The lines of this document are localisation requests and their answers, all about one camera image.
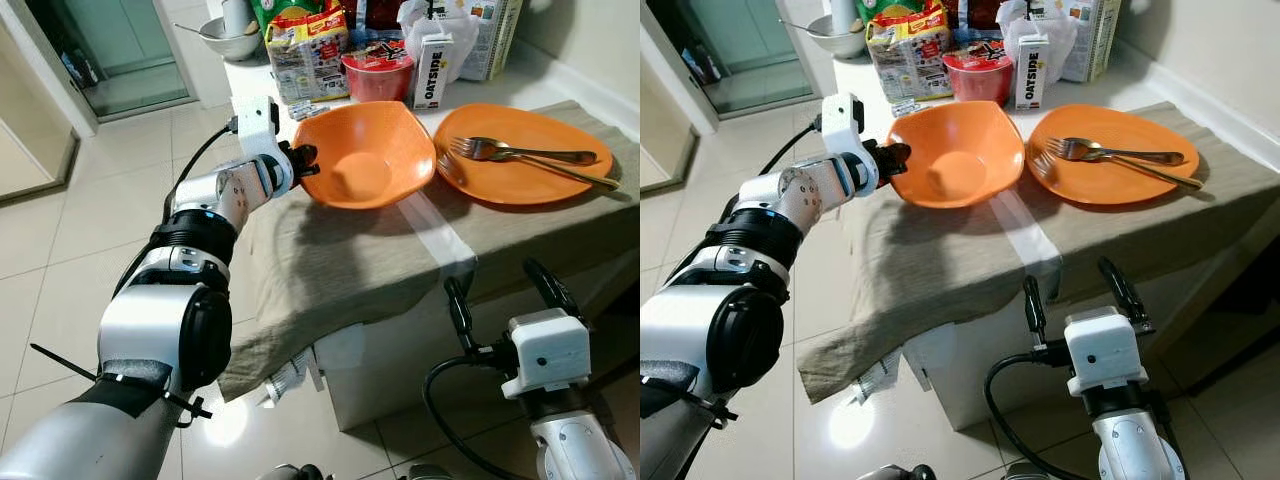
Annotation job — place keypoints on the white paper label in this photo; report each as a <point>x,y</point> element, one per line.
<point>878,382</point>
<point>285,382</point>

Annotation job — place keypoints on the clear tape strip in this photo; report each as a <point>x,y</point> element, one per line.
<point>1025,235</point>
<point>435,230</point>

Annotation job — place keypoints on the instant noodle multipack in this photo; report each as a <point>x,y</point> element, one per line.
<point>308,58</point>
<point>908,58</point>

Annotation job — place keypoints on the silver metal fork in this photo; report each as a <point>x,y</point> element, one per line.
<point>1135,155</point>
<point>540,154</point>
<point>1150,172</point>
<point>560,172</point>

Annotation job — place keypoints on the white Oatside carton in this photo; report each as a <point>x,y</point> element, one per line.
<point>432,72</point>
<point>1031,72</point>

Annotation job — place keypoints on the metal spoon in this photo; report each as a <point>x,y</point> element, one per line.
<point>795,26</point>
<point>188,30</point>

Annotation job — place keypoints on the frosted glass door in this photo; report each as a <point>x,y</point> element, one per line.
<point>745,45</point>
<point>120,50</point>

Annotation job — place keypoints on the white plastic bag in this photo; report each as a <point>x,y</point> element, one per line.
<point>440,20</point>
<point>1050,25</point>

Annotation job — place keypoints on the white cardboard food box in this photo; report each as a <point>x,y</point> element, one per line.
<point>495,40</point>
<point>1095,40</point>

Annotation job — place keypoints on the dark red food packet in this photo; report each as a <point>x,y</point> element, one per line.
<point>975,18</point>
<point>375,20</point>

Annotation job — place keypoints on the white cup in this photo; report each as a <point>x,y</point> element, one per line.
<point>238,15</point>
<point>843,12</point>

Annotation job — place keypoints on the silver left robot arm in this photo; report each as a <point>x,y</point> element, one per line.
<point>150,330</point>
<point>690,330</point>

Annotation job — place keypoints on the grey-beige table cloth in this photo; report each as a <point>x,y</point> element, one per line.
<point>330,270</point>
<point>920,270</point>

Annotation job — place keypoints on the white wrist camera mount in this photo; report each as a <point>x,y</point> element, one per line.
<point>258,125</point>
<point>845,120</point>
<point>1105,350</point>
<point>548,350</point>

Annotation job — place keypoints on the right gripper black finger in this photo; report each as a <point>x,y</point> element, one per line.
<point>460,315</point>
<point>1035,312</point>
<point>552,292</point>
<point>1125,292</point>

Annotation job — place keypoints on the green snack packet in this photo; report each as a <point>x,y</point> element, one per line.
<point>285,10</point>
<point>890,8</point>

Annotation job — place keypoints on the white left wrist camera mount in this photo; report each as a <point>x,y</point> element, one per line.
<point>845,120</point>
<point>258,125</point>

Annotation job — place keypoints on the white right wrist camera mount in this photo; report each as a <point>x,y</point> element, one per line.
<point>548,350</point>
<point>1105,350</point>

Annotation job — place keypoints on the orange plastic plate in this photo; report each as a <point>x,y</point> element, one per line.
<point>1115,178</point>
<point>530,178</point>

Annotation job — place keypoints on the red instant noodle cup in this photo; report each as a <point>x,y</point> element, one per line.
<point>378,78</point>
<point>978,78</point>

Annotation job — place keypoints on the orange plastic bowl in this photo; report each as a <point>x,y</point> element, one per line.
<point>958,160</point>
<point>365,160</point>

